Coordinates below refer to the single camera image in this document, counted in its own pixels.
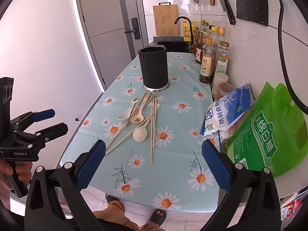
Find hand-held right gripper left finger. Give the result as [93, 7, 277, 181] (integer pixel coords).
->
[24, 139, 107, 231]

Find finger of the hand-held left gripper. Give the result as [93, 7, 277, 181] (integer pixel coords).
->
[10, 109, 56, 130]
[13, 122, 69, 150]

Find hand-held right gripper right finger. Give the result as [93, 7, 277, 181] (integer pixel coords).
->
[201, 139, 282, 231]

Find plain cream spoon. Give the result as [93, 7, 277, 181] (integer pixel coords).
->
[132, 103, 161, 142]

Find white spoon with green print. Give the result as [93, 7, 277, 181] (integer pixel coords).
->
[117, 98, 140, 121]

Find cream spoon with animal print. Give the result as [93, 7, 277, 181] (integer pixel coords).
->
[130, 96, 148, 125]

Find bunch of wooden chopsticks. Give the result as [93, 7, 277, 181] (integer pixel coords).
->
[105, 90, 161, 165]

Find black cylindrical utensil holder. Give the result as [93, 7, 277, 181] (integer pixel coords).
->
[138, 46, 171, 92]

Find person's left hand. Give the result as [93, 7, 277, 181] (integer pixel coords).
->
[0, 159, 33, 198]

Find person's left slippered foot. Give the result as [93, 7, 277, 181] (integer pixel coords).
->
[105, 194, 121, 204]

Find person's slippered foot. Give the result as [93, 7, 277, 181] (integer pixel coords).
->
[105, 194, 121, 204]
[150, 209, 167, 225]

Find person's brown fuzzy trousers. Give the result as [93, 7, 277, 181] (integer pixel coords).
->
[93, 200, 159, 231]

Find green sugar bag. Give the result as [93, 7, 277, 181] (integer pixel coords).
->
[225, 82, 308, 180]

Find blue white salt bag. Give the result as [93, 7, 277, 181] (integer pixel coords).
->
[200, 83, 255, 136]

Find daisy printed blue tablecloth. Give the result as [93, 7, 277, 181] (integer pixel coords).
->
[60, 52, 220, 213]

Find person's right slippered foot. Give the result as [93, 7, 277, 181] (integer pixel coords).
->
[150, 209, 167, 225]

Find clear jar brown spice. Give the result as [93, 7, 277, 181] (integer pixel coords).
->
[213, 82, 236, 104]

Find white spice jar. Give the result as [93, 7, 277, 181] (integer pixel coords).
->
[211, 73, 229, 94]

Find orange cap bottle tan label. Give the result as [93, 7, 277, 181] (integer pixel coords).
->
[199, 38, 216, 84]

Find green label bottle gold cap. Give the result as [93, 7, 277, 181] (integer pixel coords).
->
[213, 41, 230, 76]

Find dark sauce bottle red label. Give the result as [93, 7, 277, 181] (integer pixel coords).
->
[194, 28, 205, 64]

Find grey door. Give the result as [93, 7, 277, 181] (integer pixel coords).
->
[73, 0, 150, 92]

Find black kitchen sink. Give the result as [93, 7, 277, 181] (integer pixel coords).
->
[153, 36, 193, 53]

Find tall clear bottle gold cap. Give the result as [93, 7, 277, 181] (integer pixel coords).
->
[217, 26, 226, 44]

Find clear bottle brown cap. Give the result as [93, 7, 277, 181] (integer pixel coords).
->
[198, 22, 210, 41]

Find yellow cooking oil jug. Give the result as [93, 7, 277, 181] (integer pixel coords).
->
[183, 20, 196, 41]

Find dark curved faucet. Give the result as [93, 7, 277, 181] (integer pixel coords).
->
[174, 16, 194, 53]

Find wooden cutting board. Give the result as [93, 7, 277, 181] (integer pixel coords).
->
[153, 3, 180, 36]

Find black door handle lock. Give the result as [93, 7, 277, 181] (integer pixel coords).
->
[124, 18, 141, 40]

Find black wall outlet panel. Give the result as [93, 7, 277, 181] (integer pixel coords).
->
[236, 0, 269, 27]

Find cleaver knife black handle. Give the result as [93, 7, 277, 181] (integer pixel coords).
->
[214, 0, 236, 25]

